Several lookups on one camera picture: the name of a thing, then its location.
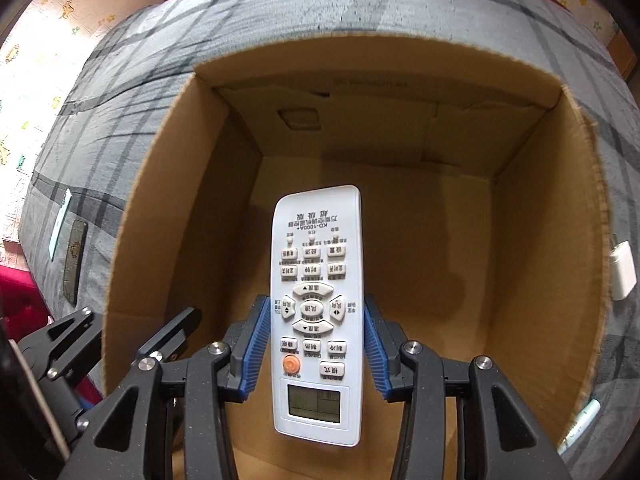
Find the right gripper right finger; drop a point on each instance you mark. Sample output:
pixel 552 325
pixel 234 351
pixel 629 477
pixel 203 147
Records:
pixel 498 435

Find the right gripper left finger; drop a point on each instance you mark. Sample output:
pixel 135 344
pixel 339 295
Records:
pixel 130 432

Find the small white charger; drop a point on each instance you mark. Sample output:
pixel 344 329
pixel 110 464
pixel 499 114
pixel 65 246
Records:
pixel 623 271

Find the white air conditioner remote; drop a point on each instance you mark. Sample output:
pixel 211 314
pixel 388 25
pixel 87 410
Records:
pixel 317 329

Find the brown cardboard box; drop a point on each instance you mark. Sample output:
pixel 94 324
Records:
pixel 356 257

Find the light teal tube bottle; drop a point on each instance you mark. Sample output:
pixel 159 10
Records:
pixel 580 424

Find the black smartphone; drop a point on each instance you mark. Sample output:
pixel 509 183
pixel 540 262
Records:
pixel 73 261

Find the teal white smartphone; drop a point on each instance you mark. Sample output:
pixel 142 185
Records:
pixel 58 223

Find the grey plaid bed blanket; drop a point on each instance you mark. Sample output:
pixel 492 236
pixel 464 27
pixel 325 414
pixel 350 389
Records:
pixel 150 85

